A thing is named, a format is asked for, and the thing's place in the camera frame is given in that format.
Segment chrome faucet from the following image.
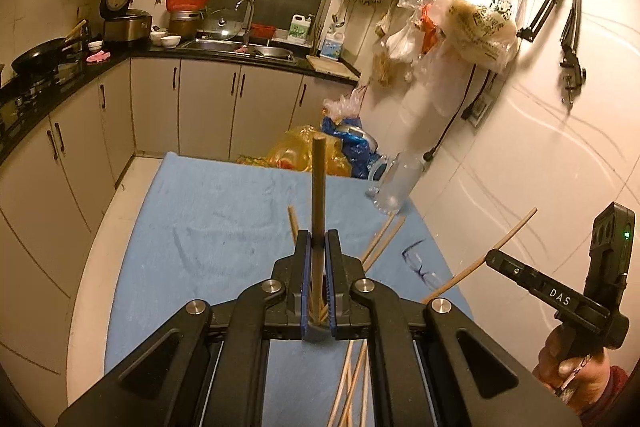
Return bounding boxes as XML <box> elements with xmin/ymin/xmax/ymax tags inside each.
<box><xmin>234</xmin><ymin>0</ymin><xmax>257</xmax><ymax>54</ymax></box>

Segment white green detergent bottle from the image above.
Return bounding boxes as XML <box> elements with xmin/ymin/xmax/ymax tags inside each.
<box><xmin>289</xmin><ymin>13</ymin><xmax>313</xmax><ymax>46</ymax></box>

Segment translucent bag with food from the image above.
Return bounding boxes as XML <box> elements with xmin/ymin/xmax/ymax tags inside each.
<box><xmin>374</xmin><ymin>8</ymin><xmax>419</xmax><ymax>88</ymax></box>

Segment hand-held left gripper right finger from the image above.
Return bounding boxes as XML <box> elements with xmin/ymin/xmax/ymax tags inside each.
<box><xmin>324</xmin><ymin>229</ymin><xmax>584</xmax><ymax>427</ymax></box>

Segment glass pot lid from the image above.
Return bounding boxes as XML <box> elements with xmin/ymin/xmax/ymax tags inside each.
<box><xmin>199</xmin><ymin>7</ymin><xmax>249</xmax><ymax>42</ymax></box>

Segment beige kitchen base cabinets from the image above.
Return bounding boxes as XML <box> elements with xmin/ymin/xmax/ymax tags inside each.
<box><xmin>0</xmin><ymin>56</ymin><xmax>358</xmax><ymax>375</ymax></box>

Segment single bamboo chopstick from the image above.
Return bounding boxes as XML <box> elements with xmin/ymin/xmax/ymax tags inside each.
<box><xmin>423</xmin><ymin>207</ymin><xmax>539</xmax><ymax>305</ymax></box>
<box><xmin>310</xmin><ymin>135</ymin><xmax>329</xmax><ymax>325</ymax></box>

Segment blue plastic bag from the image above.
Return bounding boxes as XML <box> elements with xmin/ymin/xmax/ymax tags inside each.
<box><xmin>322</xmin><ymin>116</ymin><xmax>387</xmax><ymax>181</ymax></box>

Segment blue towel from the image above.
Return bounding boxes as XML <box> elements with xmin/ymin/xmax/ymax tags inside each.
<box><xmin>104</xmin><ymin>151</ymin><xmax>473</xmax><ymax>427</ymax></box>

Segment hanging metal ladle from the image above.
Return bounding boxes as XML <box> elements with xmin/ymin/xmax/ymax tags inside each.
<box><xmin>331</xmin><ymin>0</ymin><xmax>352</xmax><ymax>29</ymax></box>

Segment person's right forearm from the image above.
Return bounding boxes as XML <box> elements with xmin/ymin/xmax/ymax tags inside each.
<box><xmin>580</xmin><ymin>364</ymin><xmax>632</xmax><ymax>427</ymax></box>

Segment pile of wooden chopsticks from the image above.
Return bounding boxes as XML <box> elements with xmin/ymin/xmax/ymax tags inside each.
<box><xmin>287</xmin><ymin>206</ymin><xmax>407</xmax><ymax>427</ymax></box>

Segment clear glass pitcher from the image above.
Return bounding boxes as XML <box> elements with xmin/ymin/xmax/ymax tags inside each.
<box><xmin>366</xmin><ymin>150</ymin><xmax>427</xmax><ymax>216</ymax></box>

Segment person's right hand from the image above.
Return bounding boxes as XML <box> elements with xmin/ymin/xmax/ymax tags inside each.
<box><xmin>532</xmin><ymin>323</ymin><xmax>614</xmax><ymax>409</ymax></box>

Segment eyeglasses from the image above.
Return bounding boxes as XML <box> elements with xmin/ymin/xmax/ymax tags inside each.
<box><xmin>401</xmin><ymin>238</ymin><xmax>445</xmax><ymax>289</ymax></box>

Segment crumpled clear plastic bag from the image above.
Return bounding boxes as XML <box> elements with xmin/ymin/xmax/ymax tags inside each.
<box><xmin>321</xmin><ymin>83</ymin><xmax>369</xmax><ymax>121</ymax></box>

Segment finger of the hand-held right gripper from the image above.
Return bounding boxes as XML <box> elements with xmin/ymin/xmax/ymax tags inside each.
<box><xmin>485</xmin><ymin>248</ymin><xmax>542</xmax><ymax>287</ymax></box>

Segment black kitchen countertop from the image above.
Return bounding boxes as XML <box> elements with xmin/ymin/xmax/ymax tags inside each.
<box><xmin>0</xmin><ymin>38</ymin><xmax>361</xmax><ymax>168</ymax></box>

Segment brown cooking pot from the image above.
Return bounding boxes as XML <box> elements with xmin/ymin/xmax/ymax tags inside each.
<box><xmin>168</xmin><ymin>9</ymin><xmax>204</xmax><ymax>41</ymax></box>

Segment black frying pan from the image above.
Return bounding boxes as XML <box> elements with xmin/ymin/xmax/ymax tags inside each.
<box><xmin>11</xmin><ymin>37</ymin><xmax>77</xmax><ymax>76</ymax></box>

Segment yellow plastic bag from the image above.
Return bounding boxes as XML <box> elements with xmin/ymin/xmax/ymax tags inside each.
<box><xmin>264</xmin><ymin>124</ymin><xmax>353</xmax><ymax>178</ymax></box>

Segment black power cable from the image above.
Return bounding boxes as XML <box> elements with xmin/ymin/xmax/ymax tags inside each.
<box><xmin>423</xmin><ymin>61</ymin><xmax>494</xmax><ymax>162</ymax></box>

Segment black rice cooker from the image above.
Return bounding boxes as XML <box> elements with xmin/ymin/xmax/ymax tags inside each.
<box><xmin>99</xmin><ymin>0</ymin><xmax>154</xmax><ymax>46</ymax></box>

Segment steel kitchen sink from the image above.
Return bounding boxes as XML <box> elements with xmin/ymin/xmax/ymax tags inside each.
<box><xmin>182</xmin><ymin>37</ymin><xmax>297</xmax><ymax>64</ymax></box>

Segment gas stove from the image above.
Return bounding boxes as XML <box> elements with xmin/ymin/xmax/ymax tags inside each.
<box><xmin>0</xmin><ymin>71</ymin><xmax>68</xmax><ymax>120</ymax></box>

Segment white blue detergent bottle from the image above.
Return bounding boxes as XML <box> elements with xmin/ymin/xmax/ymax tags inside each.
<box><xmin>319</xmin><ymin>26</ymin><xmax>347</xmax><ymax>61</ymax></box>

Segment white printed plastic bag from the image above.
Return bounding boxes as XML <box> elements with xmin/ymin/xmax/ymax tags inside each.
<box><xmin>441</xmin><ymin>0</ymin><xmax>532</xmax><ymax>74</ymax></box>

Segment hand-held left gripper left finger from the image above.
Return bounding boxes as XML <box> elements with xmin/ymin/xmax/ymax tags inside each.
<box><xmin>57</xmin><ymin>229</ymin><xmax>314</xmax><ymax>427</ymax></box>

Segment wooden cutting board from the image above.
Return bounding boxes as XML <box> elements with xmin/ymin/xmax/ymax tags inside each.
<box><xmin>305</xmin><ymin>54</ymin><xmax>361</xmax><ymax>81</ymax></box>

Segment wall power outlet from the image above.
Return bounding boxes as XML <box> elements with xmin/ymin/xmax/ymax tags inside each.
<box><xmin>466</xmin><ymin>93</ymin><xmax>494</xmax><ymax>128</ymax></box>

